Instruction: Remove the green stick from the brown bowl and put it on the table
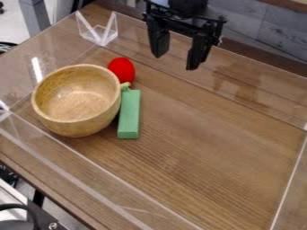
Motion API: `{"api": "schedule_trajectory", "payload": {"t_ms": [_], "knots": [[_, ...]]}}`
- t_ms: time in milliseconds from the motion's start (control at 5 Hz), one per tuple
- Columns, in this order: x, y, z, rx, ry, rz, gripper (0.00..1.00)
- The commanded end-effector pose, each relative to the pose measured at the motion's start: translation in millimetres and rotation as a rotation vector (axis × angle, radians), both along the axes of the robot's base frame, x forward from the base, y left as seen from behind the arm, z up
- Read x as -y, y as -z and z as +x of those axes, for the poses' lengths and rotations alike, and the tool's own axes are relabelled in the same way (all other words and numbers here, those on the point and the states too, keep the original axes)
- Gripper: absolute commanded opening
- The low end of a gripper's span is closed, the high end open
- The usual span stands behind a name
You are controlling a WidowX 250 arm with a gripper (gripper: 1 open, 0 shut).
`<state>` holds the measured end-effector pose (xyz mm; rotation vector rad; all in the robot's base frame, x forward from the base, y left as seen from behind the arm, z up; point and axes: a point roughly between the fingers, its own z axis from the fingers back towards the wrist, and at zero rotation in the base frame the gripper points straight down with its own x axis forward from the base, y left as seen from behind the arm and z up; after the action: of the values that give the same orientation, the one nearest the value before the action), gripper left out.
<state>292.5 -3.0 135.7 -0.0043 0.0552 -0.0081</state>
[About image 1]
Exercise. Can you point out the small light green stick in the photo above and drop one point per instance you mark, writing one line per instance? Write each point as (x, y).
(126, 86)

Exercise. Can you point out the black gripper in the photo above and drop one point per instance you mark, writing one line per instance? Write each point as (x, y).
(192, 15)

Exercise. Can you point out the clear acrylic tray wall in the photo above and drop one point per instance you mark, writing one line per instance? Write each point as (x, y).
(99, 198)

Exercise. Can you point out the red plush ball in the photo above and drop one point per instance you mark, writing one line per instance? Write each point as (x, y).
(123, 68)

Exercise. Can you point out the brown wooden bowl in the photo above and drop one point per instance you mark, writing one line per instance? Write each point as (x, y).
(76, 100)

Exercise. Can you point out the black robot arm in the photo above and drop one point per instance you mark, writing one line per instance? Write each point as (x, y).
(190, 18)

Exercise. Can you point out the green rectangular block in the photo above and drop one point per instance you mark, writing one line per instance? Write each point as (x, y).
(128, 116)

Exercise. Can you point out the black metal table bracket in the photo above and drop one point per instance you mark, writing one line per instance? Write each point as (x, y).
(47, 222)

